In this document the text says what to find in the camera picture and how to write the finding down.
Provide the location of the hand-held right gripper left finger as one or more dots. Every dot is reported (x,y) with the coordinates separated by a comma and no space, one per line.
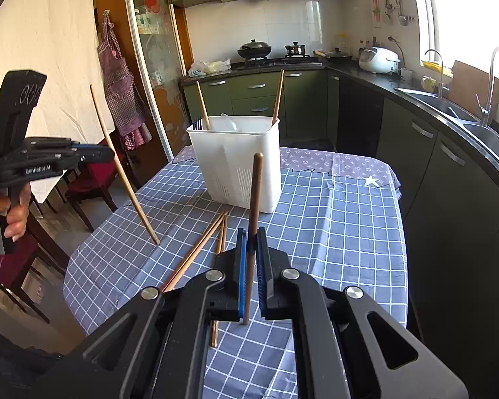
(242,278)

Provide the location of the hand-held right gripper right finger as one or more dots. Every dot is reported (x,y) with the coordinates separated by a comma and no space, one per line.
(261,274)

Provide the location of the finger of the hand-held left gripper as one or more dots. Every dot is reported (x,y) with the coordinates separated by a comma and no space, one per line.
(97,153)

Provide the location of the dark wooden chopstick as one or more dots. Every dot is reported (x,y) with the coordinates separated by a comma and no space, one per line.
(255,199)

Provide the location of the light wooden chopstick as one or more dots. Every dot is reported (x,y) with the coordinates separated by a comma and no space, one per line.
(145,216)

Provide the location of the white plastic utensil holder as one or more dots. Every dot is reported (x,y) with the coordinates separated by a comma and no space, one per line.
(241,162)

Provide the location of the clear plastic spoon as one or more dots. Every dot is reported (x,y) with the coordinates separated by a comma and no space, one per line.
(229,121)

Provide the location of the person's left hand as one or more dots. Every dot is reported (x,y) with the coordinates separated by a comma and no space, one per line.
(16,216)

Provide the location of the red cushioned chair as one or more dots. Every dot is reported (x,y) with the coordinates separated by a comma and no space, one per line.
(93,178)

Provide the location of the checkered apron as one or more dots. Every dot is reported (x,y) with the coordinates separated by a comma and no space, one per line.
(120,87)

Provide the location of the white hanging cloth sheet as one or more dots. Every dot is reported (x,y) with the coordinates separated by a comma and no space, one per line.
(54,50)

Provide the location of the blue checkered tablecloth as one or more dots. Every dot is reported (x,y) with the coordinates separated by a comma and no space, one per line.
(337,237)

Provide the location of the decorated glass sliding door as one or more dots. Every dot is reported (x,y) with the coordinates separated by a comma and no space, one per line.
(158,50)

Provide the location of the dark wooden chair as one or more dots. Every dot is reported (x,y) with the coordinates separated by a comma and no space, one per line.
(20,257)

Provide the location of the plastic bag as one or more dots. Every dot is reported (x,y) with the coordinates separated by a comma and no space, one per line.
(210,67)

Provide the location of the green lower kitchen cabinets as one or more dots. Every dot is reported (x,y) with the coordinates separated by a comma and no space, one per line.
(303,99)

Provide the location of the black wok with lid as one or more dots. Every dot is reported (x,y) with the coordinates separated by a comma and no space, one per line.
(253,50)

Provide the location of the gas stove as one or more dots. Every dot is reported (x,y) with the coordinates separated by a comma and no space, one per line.
(274,63)

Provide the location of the black kitchen countertop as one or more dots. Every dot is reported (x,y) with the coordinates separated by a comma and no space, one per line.
(357,75)

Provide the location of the small cooking pot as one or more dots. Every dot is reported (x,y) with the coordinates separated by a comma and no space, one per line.
(296,50)

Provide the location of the person's dark clothing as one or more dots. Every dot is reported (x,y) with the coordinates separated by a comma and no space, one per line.
(8,365)

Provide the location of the frying pan with lid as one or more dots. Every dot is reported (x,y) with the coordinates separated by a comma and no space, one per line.
(337,55)

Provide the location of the white rice cooker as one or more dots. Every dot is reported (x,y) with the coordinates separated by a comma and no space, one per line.
(378,60)

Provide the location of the oil bottle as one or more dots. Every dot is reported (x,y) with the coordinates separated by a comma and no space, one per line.
(343,42)

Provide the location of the white mug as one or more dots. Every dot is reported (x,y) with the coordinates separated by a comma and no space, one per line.
(406,73)

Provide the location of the yellow cup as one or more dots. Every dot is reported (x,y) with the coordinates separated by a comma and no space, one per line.
(428,84)

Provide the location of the steel double sink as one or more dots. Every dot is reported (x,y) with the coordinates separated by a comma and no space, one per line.
(495,145)

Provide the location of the small steel faucet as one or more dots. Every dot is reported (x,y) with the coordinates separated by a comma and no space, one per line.
(440,75)

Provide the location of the yellow sponge tray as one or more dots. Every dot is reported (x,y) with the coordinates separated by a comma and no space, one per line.
(434,66)

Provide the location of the wooden cutting board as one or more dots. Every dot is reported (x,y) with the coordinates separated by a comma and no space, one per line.
(465,83)

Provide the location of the pink hanging kitchen tool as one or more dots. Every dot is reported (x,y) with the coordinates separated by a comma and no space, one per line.
(376,8)

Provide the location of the hanging metal ladle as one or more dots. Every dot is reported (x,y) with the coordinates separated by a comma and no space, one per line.
(389,6)

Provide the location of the tall steel faucet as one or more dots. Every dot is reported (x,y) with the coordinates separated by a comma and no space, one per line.
(491,79)

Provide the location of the hanging metal spatula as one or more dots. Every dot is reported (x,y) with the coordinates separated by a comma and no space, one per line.
(400,6)

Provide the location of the kitchen window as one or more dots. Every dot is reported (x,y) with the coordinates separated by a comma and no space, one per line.
(461,16)

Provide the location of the wall power outlet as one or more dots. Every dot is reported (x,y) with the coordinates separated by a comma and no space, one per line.
(395,37)

